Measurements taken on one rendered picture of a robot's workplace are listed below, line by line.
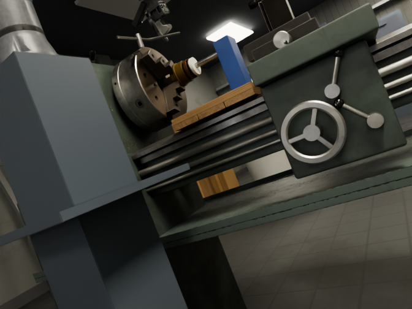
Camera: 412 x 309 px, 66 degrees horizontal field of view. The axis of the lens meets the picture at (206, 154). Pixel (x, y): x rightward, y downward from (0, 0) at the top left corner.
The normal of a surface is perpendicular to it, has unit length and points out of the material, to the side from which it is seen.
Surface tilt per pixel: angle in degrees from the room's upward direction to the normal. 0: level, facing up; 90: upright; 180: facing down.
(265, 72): 90
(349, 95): 90
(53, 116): 90
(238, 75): 90
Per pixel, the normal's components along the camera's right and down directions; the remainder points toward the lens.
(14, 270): 0.79, -0.32
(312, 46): -0.42, 0.15
